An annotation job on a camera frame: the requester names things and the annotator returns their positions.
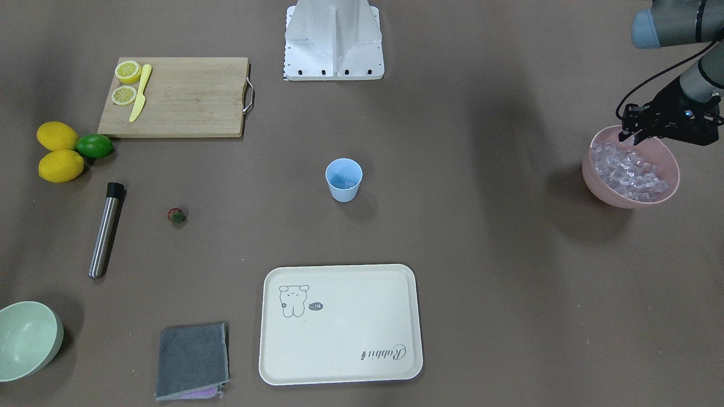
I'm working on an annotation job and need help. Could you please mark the yellow plastic knife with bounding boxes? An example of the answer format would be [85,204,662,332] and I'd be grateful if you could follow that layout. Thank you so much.
[128,64,153,123]

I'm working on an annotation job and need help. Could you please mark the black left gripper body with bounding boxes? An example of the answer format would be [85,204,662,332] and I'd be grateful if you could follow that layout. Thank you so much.
[622,79,722,146]

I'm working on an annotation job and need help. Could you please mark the grey folded cloth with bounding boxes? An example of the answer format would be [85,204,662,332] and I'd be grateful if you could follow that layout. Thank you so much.
[154,322,230,401]

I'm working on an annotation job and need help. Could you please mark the pile of clear ice cubes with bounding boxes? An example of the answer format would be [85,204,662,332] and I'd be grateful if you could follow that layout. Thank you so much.
[590,141,671,203]

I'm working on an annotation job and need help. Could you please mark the red strawberry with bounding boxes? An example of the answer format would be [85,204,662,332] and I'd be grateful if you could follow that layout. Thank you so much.
[166,207,188,224]

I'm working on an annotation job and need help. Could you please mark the pink bowl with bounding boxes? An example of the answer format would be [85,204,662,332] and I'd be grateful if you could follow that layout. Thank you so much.
[581,125,680,209]

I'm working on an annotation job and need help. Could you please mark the steel muddler black tip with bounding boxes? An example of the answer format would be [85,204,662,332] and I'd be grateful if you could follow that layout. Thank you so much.
[88,182,125,280]

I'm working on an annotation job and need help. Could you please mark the green lime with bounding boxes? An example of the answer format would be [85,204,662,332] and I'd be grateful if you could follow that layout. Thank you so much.
[75,134,114,159]

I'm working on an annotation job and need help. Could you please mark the light blue plastic cup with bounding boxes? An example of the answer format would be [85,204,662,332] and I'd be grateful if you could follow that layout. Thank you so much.
[324,158,364,203]

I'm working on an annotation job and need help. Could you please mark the lemon slice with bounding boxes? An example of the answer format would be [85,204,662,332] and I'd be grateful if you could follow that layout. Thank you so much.
[114,60,142,84]
[110,85,137,106]

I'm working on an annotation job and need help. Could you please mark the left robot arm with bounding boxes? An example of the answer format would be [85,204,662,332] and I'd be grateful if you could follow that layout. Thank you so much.
[616,1,723,146]

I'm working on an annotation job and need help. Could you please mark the wooden cutting board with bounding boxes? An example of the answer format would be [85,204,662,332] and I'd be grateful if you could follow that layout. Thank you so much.
[97,57,255,138]

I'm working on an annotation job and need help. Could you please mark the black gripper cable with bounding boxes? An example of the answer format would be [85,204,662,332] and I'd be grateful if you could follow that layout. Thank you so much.
[615,40,724,119]

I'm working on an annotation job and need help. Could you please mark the mint green bowl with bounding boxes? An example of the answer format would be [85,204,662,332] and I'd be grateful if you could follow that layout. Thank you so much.
[1,301,64,382]

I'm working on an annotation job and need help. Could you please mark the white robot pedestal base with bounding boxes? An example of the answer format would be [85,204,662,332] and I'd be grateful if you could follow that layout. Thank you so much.
[283,1,385,81]

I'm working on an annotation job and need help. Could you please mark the cream rectangular tray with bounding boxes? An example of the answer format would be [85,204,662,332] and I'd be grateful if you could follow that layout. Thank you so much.
[258,265,424,386]

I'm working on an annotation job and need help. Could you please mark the yellow lemon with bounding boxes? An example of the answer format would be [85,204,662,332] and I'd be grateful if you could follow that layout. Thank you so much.
[36,121,80,151]
[38,149,85,183]

